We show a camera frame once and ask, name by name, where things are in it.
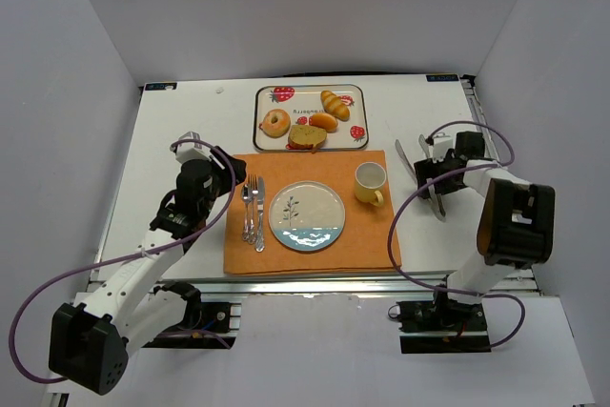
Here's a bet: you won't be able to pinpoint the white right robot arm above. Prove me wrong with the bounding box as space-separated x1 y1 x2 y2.
414 131 556 327

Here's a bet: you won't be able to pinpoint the sliced loaf cake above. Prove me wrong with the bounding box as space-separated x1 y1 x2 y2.
287 125 328 153

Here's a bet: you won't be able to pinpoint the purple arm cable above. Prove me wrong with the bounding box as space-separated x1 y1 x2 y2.
386 120 527 349
8 138 239 385

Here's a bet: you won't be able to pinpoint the right corner label sticker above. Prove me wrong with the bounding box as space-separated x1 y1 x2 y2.
425 73 459 83

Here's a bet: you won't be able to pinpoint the orange cloth placemat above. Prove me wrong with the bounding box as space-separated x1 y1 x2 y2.
223 150 401 275

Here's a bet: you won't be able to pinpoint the corner label sticker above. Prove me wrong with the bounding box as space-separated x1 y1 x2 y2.
144 82 177 92
425 73 459 83

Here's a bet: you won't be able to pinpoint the left corner label sticker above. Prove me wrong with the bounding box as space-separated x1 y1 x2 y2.
144 82 177 92

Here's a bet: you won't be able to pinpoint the striped bread roll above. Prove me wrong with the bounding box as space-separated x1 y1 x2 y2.
320 91 350 121

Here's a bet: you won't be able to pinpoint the sugared donut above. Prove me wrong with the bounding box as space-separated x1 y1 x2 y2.
259 109 292 138

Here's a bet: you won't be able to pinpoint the yellow mug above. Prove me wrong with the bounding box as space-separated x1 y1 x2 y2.
354 162 387 207

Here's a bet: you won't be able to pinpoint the metal serving tongs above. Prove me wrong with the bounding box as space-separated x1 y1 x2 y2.
395 139 446 222

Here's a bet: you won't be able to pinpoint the white blue ceramic plate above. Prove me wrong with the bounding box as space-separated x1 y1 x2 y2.
268 181 346 253

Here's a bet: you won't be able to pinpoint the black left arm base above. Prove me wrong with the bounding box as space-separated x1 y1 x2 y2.
144 281 238 350

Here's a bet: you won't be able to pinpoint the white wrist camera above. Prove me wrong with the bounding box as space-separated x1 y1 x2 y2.
426 132 454 163
170 131 210 164

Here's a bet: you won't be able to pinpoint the silver fork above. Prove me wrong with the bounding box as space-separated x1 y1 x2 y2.
247 174 257 244

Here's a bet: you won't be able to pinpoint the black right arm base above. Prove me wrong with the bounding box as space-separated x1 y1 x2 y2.
387 301 491 355

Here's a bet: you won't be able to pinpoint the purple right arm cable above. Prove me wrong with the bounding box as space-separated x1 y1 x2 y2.
386 120 527 349

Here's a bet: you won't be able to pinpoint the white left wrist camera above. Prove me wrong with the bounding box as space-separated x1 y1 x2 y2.
170 131 210 164

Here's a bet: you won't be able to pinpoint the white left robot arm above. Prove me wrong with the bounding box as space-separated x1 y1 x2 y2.
49 147 247 396

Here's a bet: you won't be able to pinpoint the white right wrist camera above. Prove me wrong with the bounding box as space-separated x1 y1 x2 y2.
426 132 454 163

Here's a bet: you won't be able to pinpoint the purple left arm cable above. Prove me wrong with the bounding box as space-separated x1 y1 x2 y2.
8 138 239 385

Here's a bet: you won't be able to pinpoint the glossy orange bun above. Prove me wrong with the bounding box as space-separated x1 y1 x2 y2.
309 112 338 132

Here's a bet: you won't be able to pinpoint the white strawberry tray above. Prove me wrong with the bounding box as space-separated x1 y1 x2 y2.
253 84 369 152

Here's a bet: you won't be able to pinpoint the silver spoon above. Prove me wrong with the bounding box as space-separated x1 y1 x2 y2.
241 183 251 241

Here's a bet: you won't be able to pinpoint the silver table knife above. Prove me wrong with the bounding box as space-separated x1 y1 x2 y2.
255 176 265 253

